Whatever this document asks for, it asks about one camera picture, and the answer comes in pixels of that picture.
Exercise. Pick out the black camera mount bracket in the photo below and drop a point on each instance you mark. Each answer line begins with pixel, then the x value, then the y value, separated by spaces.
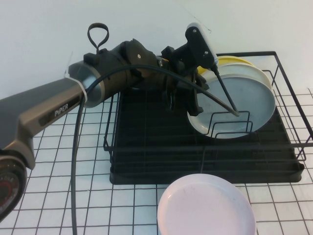
pixel 178 55

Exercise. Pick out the pale pink round plate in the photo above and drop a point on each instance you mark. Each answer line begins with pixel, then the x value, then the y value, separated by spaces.
pixel 205 208

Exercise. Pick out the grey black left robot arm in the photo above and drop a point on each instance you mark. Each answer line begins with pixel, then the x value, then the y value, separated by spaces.
pixel 49 105

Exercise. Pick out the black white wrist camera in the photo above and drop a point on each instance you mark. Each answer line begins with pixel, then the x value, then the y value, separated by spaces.
pixel 199 41

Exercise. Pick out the cream round plate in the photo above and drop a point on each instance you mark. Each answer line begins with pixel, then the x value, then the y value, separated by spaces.
pixel 244 69

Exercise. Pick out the pale grey round plate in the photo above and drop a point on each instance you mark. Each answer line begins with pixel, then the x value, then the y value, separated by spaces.
pixel 244 102

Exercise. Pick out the white zip tie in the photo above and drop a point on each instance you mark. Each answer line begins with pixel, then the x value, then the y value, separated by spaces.
pixel 82 88

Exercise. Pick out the black plastic drip tray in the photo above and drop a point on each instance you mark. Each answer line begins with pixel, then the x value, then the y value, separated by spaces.
pixel 159 134

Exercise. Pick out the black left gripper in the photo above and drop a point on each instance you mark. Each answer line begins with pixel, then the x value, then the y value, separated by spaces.
pixel 181 78

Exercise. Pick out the yellow round plate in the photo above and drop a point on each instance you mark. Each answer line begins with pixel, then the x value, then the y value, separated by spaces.
pixel 234 60

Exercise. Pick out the white black-grid tablecloth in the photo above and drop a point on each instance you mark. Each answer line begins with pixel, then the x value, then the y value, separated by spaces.
pixel 49 183

